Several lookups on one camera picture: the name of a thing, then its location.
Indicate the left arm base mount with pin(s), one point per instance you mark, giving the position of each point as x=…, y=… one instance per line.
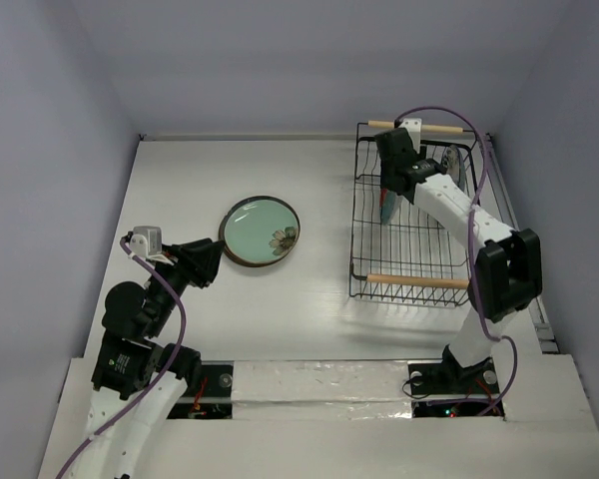
x=211, y=399

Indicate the black wire dish rack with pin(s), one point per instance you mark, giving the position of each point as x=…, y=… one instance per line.
x=412, y=259

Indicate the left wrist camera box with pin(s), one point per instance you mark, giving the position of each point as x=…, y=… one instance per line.
x=146, y=242

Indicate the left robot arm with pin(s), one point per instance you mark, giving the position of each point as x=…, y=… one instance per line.
x=136, y=381

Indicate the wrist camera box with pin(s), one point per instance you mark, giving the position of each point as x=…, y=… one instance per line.
x=414, y=128
x=146, y=242

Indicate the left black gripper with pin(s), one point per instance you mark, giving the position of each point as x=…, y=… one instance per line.
x=199, y=258

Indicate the red and teal plate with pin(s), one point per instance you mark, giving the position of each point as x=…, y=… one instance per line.
x=388, y=205

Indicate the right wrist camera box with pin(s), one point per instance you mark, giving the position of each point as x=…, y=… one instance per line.
x=414, y=128

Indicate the silver foil strip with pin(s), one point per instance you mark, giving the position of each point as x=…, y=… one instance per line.
x=320, y=390

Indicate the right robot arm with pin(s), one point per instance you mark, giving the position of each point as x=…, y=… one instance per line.
x=505, y=270

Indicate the grey tree pattern plate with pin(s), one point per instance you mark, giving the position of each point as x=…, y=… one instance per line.
x=452, y=161

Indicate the dark teal blossom plate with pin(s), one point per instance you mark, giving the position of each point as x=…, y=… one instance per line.
x=222, y=234

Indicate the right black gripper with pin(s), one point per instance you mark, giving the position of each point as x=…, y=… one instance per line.
x=391, y=181

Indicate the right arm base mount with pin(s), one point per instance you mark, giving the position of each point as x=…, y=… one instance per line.
x=435, y=392

